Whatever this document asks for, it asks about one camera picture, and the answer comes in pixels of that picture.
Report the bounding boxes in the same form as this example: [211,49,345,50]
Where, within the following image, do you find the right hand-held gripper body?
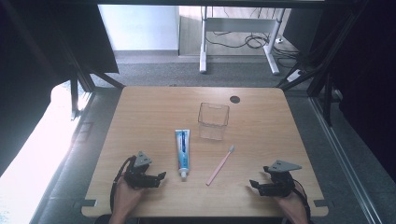
[258,160,303,198]

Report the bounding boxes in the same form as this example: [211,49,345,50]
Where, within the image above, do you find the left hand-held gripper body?
[123,150,162,189]

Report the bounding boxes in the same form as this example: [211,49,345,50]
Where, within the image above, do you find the person's left hand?
[112,176,147,217]

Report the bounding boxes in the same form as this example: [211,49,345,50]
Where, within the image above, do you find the person's right hand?
[273,188,308,218]

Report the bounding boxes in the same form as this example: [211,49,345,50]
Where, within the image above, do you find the white and blue toothpaste tube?
[175,129,191,179]

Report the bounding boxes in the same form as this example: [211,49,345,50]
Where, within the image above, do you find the pink toothbrush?
[205,145,236,187]

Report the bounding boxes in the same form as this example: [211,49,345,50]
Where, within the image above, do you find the clear plastic cup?
[197,102,231,141]

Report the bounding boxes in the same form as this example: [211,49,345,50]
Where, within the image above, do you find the white power strip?
[286,69,304,83]

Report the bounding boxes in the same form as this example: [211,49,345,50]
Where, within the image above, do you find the black curtain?
[311,0,396,183]
[0,0,120,176]

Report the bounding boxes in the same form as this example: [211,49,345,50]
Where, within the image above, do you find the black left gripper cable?
[109,156,137,213]

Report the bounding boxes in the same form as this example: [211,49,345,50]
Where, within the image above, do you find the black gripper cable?
[292,178,313,220]
[109,156,137,213]

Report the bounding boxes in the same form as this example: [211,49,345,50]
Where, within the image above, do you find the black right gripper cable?
[292,178,313,220]

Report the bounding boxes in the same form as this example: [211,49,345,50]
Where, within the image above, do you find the grey aluminium floor rail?
[311,96,383,224]

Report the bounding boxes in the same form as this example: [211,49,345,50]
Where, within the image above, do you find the black metal frame strut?
[68,46,126,119]
[276,12,353,127]

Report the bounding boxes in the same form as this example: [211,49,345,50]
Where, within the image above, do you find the black floor cables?
[205,30,301,68]

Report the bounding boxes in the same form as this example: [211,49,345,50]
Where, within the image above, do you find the white metal desk frame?
[199,6,286,76]

